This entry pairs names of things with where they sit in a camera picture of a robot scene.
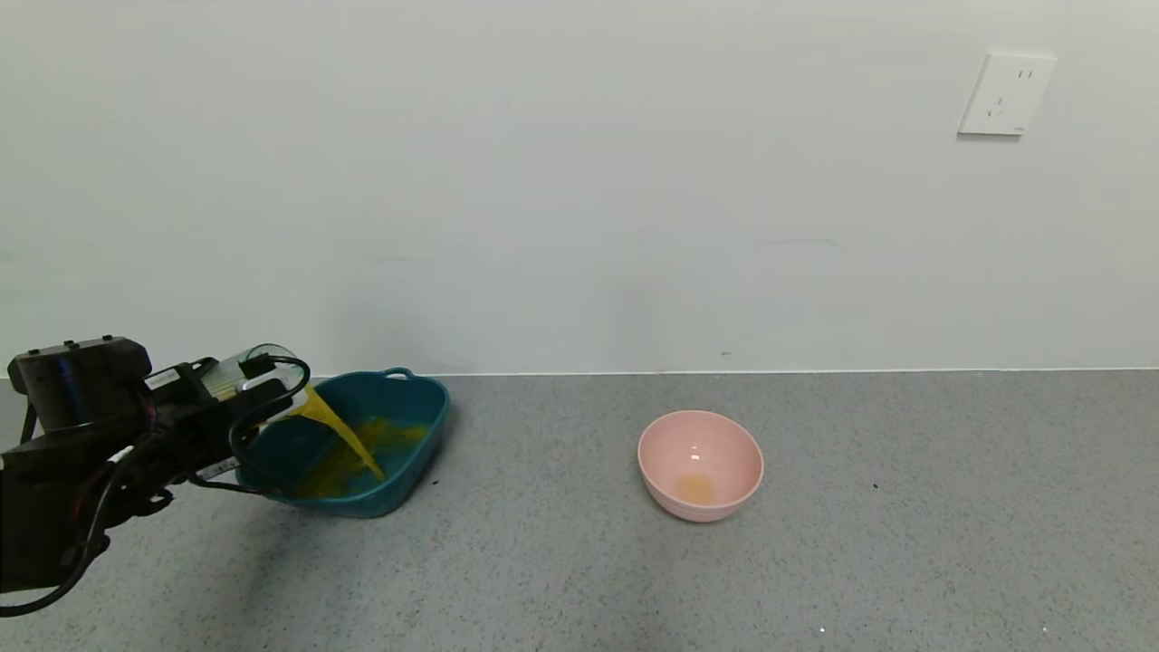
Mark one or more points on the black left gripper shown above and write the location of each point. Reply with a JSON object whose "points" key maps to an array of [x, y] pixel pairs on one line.
{"points": [[220, 468]]}

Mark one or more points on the clear blue ribbed cup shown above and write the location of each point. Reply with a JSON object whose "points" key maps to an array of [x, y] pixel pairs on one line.
{"points": [[226, 373]]}

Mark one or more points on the yellow orange juice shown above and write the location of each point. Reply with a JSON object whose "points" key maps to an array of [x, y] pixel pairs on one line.
{"points": [[362, 448]]}

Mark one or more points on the dark teal plastic tray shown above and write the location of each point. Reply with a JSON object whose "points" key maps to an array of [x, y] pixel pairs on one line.
{"points": [[412, 407]]}

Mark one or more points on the pink bowl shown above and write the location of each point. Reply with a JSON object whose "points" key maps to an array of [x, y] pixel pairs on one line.
{"points": [[715, 453]]}

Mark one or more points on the white wall socket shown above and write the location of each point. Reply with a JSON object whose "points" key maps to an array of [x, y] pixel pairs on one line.
{"points": [[1005, 95]]}

